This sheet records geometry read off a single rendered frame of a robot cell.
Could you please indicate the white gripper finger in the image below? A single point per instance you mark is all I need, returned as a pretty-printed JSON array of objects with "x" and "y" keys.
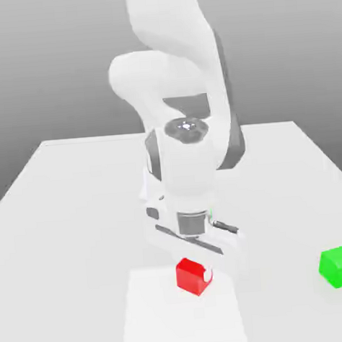
[{"x": 208, "y": 274}]

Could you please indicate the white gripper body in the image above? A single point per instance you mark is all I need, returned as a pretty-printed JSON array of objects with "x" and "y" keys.
[{"x": 191, "y": 246}]

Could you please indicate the small red cube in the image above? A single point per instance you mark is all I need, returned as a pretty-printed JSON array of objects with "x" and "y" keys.
[{"x": 191, "y": 276}]

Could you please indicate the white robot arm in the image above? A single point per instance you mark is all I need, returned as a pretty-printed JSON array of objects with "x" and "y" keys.
[{"x": 185, "y": 164}]

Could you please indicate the small green cube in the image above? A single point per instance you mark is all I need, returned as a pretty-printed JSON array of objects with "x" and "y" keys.
[{"x": 339, "y": 266}]

